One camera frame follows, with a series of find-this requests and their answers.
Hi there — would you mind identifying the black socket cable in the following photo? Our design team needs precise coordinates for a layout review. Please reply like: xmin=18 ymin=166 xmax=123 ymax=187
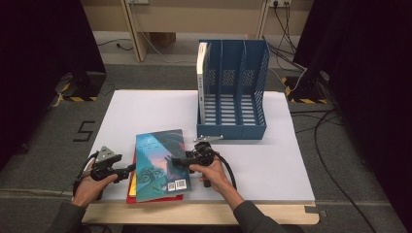
xmin=261 ymin=1 xmax=307 ymax=71

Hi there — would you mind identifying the blue file rack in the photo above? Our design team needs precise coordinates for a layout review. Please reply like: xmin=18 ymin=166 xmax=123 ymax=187
xmin=195 ymin=39 xmax=271 ymax=141

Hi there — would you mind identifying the beige wooden desk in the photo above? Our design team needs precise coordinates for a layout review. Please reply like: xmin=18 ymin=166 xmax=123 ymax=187
xmin=81 ymin=0 xmax=314 ymax=63

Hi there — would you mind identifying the person's left hand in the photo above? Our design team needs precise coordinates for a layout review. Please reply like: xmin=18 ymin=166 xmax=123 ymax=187
xmin=71 ymin=169 xmax=120 ymax=209

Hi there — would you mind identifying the stand base with hazard tape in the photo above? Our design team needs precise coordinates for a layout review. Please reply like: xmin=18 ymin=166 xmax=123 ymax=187
xmin=280 ymin=69 xmax=332 ymax=106
xmin=52 ymin=70 xmax=108 ymax=103

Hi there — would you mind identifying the grey tape piece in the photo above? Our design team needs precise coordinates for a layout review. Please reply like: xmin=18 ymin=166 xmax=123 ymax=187
xmin=303 ymin=205 xmax=328 ymax=218

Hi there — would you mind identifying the white floor cable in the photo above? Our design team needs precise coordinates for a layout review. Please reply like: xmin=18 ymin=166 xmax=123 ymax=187
xmin=141 ymin=31 xmax=199 ymax=65

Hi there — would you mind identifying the brown box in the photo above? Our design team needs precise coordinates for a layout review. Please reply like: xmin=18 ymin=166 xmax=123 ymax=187
xmin=149 ymin=31 xmax=178 ymax=50

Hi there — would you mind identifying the white wall socket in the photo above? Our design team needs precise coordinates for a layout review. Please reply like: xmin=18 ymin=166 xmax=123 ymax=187
xmin=268 ymin=0 xmax=292 ymax=9

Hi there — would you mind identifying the black curtain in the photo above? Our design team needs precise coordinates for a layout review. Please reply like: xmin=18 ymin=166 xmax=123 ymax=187
xmin=0 ymin=0 xmax=109 ymax=171
xmin=292 ymin=0 xmax=412 ymax=233

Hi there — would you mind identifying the black floor cable with plug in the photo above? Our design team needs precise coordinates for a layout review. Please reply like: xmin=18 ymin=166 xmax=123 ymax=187
xmin=97 ymin=38 xmax=135 ymax=52

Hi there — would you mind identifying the yellow book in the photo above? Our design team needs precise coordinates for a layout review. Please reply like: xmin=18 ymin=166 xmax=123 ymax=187
xmin=128 ymin=170 xmax=137 ymax=198

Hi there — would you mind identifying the person's right hand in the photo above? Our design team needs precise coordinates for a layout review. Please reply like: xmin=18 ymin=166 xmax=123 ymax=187
xmin=189 ymin=151 xmax=240 ymax=204

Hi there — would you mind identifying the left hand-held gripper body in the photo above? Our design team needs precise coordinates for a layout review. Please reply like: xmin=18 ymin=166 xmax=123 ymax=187
xmin=90 ymin=146 xmax=127 ymax=181

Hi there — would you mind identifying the white picture-grid book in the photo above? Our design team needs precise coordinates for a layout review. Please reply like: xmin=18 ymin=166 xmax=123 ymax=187
xmin=195 ymin=41 xmax=211 ymax=126

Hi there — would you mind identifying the long black floor cable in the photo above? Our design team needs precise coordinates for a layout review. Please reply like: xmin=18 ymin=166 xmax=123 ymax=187
xmin=290 ymin=108 xmax=378 ymax=233

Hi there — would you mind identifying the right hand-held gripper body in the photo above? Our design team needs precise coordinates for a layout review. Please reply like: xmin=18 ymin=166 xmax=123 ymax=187
xmin=185 ymin=135 xmax=224 ymax=168

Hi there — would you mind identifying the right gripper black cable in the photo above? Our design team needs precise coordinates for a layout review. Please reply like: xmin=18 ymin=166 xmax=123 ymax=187
xmin=213 ymin=152 xmax=238 ymax=191

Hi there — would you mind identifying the red book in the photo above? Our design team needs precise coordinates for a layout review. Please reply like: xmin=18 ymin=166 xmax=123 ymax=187
xmin=125 ymin=149 xmax=185 ymax=205

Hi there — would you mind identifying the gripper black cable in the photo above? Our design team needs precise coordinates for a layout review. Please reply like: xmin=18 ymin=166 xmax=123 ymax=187
xmin=72 ymin=150 xmax=100 ymax=197
xmin=213 ymin=152 xmax=238 ymax=191

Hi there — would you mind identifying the dark teal book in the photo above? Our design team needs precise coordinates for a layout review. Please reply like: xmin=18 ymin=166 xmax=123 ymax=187
xmin=134 ymin=128 xmax=192 ymax=204

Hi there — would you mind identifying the white board mat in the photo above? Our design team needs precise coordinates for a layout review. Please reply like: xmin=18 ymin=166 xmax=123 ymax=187
xmin=71 ymin=89 xmax=316 ymax=205

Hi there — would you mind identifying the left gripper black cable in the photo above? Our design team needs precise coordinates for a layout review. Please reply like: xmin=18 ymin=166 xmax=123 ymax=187
xmin=72 ymin=150 xmax=100 ymax=197

